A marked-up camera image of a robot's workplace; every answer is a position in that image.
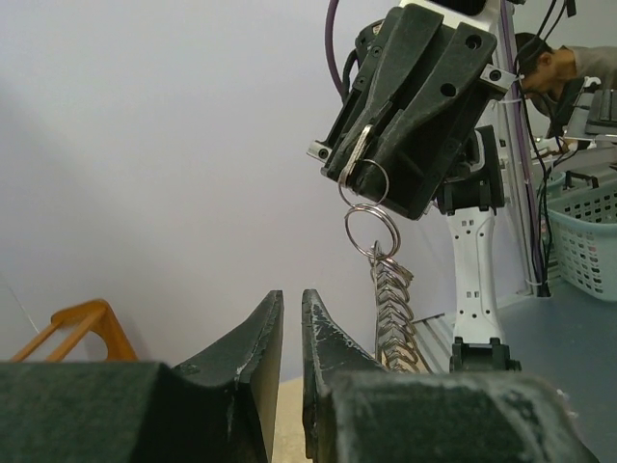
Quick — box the white plastic basket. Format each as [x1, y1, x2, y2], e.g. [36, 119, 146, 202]
[544, 171, 616, 303]

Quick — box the person in grey shirt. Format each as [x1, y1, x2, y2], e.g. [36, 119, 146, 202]
[515, 32, 616, 117]

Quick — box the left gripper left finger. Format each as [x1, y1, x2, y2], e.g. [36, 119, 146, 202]
[1, 290, 283, 462]

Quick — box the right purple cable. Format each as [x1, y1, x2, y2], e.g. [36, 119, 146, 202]
[325, 0, 348, 97]

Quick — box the red grey key holder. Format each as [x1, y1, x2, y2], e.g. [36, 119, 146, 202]
[337, 159, 431, 373]

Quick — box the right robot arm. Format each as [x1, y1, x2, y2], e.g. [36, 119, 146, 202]
[308, 1, 521, 371]

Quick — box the silver key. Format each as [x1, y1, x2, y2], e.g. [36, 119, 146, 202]
[337, 124, 374, 187]

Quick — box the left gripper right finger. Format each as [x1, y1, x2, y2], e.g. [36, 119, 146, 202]
[302, 289, 598, 462]

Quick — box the wooden shelf rack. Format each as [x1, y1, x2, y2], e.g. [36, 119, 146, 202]
[10, 299, 138, 363]

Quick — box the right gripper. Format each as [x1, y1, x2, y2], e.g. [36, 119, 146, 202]
[308, 4, 507, 220]

